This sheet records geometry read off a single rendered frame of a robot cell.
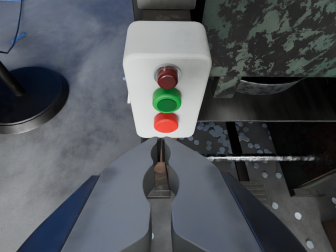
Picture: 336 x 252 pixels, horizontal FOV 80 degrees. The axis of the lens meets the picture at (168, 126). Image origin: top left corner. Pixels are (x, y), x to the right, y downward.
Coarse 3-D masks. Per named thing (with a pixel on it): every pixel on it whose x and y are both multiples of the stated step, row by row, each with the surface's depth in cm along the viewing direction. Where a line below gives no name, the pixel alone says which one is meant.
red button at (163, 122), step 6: (162, 114) 22; (168, 114) 22; (174, 114) 22; (156, 120) 22; (162, 120) 22; (168, 120) 22; (174, 120) 22; (156, 126) 22; (162, 126) 22; (168, 126) 22; (174, 126) 23; (162, 132) 24; (168, 132) 24
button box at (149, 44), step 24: (144, 24) 18; (168, 24) 18; (192, 24) 18; (144, 48) 16; (168, 48) 16; (192, 48) 16; (144, 72) 17; (192, 72) 17; (144, 96) 20; (192, 96) 20; (144, 120) 24; (192, 120) 24
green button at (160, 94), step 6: (156, 90) 19; (162, 90) 18; (168, 90) 18; (174, 90) 19; (156, 96) 18; (162, 96) 18; (168, 96) 18; (174, 96) 18; (180, 96) 19; (156, 102) 19; (180, 102) 19; (156, 108) 20
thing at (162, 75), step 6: (162, 66) 16; (168, 66) 16; (174, 66) 17; (156, 72) 17; (162, 72) 16; (168, 72) 16; (174, 72) 17; (180, 72) 17; (156, 78) 18; (162, 78) 17; (168, 78) 17; (174, 78) 17; (162, 84) 17; (168, 84) 17; (174, 84) 17
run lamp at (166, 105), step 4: (160, 100) 19; (164, 100) 18; (168, 100) 19; (172, 100) 19; (160, 104) 19; (164, 104) 19; (168, 104) 19; (172, 104) 19; (176, 104) 19; (160, 108) 20; (164, 108) 20; (168, 108) 20; (172, 108) 20
